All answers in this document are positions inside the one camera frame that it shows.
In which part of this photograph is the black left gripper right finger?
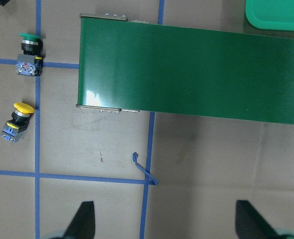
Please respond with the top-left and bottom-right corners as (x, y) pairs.
(235, 200), (281, 239)

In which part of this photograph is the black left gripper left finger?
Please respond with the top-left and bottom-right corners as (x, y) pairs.
(62, 201), (96, 239)

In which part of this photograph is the green conveyor belt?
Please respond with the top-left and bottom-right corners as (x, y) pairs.
(77, 15), (294, 124)

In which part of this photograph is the green plastic tray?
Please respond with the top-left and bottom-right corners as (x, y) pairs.
(245, 0), (294, 31)

